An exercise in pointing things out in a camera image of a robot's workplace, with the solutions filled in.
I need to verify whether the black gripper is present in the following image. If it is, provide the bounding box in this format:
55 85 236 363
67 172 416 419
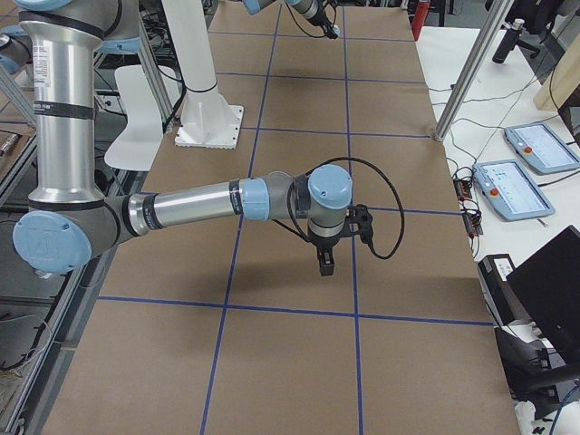
316 14 334 32
309 234 341 276

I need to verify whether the brown paper table mat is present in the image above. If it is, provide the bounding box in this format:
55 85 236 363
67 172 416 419
43 4 522 435

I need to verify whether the orange black circuit board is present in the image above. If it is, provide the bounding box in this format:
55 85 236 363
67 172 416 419
453 177 473 201

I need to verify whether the black bottle on desk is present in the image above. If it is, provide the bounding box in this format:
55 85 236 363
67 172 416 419
492 18 525 63

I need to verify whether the near blue teach pendant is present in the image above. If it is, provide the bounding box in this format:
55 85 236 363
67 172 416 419
473 159 556 221

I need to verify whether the blue teach pendant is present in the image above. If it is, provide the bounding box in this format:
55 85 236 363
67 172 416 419
504 122 579 175
473 159 556 221

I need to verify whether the white plastic chair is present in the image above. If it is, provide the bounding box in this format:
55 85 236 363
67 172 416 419
104 64 167 171

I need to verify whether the black laptop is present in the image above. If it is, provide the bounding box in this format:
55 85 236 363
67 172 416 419
507 225 579 363

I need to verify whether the black monitor stand base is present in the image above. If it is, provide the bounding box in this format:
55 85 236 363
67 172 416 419
495 328 579 420

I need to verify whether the far blue teach pendant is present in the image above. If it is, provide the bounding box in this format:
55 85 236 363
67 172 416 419
504 122 579 175

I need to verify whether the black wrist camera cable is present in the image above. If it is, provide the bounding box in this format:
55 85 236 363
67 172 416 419
307 156 406 260

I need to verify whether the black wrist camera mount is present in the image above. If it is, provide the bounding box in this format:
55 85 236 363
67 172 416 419
341 204 373 247

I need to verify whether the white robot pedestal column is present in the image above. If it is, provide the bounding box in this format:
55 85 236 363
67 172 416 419
162 0 244 149

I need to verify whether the aluminium frame post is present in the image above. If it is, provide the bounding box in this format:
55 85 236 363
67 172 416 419
434 0 513 142

